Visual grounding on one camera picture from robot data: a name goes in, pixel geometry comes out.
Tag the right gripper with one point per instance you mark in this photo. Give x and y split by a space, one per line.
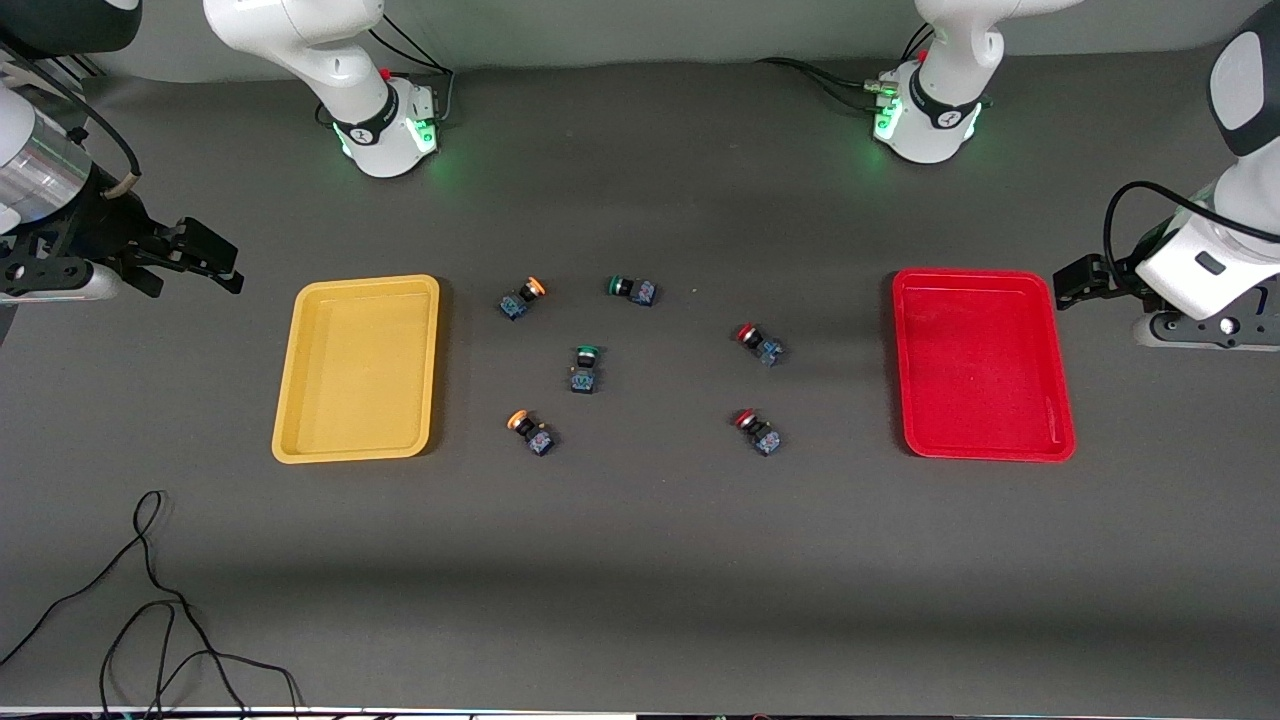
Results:
103 228

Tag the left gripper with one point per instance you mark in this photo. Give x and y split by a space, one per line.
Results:
1085 276

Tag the yellow push button switch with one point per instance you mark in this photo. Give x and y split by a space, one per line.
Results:
531 431
523 297

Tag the red push button switch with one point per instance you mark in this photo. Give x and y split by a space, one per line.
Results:
758 431
761 345

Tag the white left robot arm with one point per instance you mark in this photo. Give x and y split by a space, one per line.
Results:
940 110

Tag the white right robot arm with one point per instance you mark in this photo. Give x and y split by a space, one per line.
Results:
330 60

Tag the red plastic tray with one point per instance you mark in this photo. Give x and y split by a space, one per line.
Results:
982 365

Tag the yellow plastic tray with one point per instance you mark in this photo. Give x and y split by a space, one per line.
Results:
360 368

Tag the green push button switch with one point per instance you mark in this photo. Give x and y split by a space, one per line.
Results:
632 290
585 368

